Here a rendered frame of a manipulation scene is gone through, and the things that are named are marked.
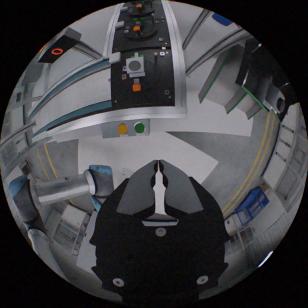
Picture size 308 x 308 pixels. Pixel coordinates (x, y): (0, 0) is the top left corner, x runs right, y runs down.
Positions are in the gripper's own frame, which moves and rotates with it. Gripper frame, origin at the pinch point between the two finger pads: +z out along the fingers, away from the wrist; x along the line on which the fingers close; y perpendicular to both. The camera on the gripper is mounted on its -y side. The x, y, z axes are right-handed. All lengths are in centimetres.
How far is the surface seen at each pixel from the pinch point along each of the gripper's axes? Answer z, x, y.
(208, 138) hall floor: 123, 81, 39
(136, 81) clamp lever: 16.9, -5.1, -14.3
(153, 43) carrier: 26.3, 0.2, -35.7
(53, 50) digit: 1.2, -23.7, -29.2
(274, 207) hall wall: -17, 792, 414
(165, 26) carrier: 26, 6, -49
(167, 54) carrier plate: 26.3, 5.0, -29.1
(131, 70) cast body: 13.7, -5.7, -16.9
